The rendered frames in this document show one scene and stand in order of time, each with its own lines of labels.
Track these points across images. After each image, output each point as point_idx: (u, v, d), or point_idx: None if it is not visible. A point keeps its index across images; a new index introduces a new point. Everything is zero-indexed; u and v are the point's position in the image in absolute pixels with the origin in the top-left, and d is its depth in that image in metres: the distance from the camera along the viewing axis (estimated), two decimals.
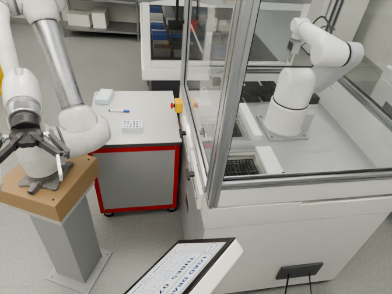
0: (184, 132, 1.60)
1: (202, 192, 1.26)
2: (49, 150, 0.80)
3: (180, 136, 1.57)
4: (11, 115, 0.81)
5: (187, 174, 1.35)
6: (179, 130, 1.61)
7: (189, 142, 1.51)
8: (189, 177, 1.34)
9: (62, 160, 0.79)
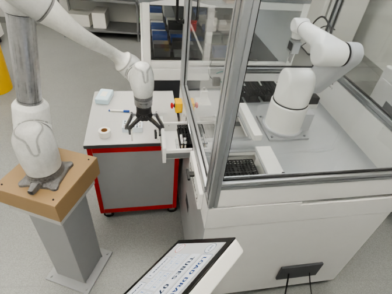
0: None
1: (202, 192, 1.26)
2: (134, 124, 1.47)
3: (154, 136, 1.55)
4: None
5: (187, 174, 1.35)
6: (154, 130, 1.58)
7: (163, 143, 1.48)
8: (189, 177, 1.34)
9: (129, 130, 1.50)
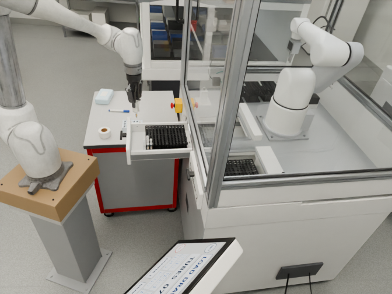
0: (125, 133, 1.54)
1: (202, 192, 1.26)
2: (133, 95, 1.53)
3: (119, 137, 1.52)
4: None
5: (187, 174, 1.35)
6: (120, 132, 1.55)
7: (126, 144, 1.45)
8: (189, 177, 1.34)
9: (132, 104, 1.56)
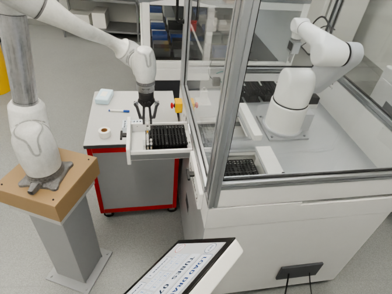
0: (125, 133, 1.54)
1: (202, 192, 1.26)
2: (144, 112, 1.49)
3: (119, 137, 1.52)
4: None
5: (187, 174, 1.35)
6: (120, 132, 1.55)
7: (126, 144, 1.45)
8: (189, 177, 1.34)
9: (143, 120, 1.53)
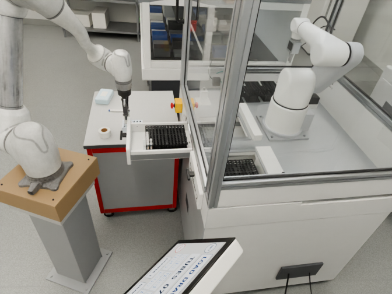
0: (125, 133, 1.54)
1: (202, 192, 1.26)
2: None
3: (119, 137, 1.52)
4: None
5: (187, 174, 1.35)
6: (120, 132, 1.55)
7: (126, 144, 1.45)
8: (189, 177, 1.34)
9: (125, 117, 1.71)
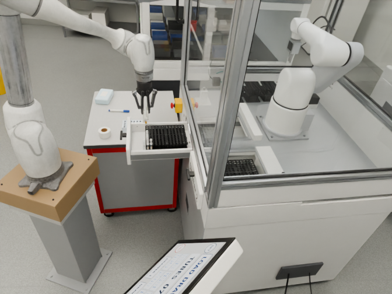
0: (125, 133, 1.54)
1: (202, 192, 1.26)
2: (143, 101, 1.49)
3: (119, 137, 1.52)
4: None
5: (187, 174, 1.35)
6: (120, 132, 1.55)
7: (126, 144, 1.45)
8: (189, 177, 1.34)
9: (142, 110, 1.53)
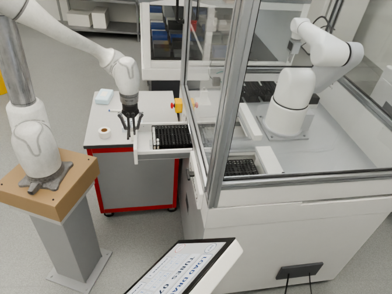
0: None
1: (202, 192, 1.26)
2: (129, 123, 1.46)
3: (126, 137, 1.52)
4: None
5: (187, 174, 1.35)
6: (127, 132, 1.56)
7: (134, 144, 1.46)
8: (189, 177, 1.34)
9: (129, 130, 1.50)
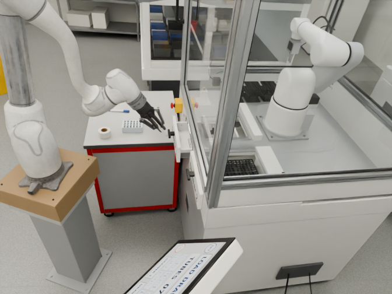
0: (173, 132, 1.59)
1: (202, 192, 1.26)
2: (154, 122, 1.52)
3: (168, 136, 1.56)
4: None
5: (187, 174, 1.35)
6: (168, 130, 1.60)
7: (177, 143, 1.50)
8: (189, 177, 1.34)
9: (159, 128, 1.56)
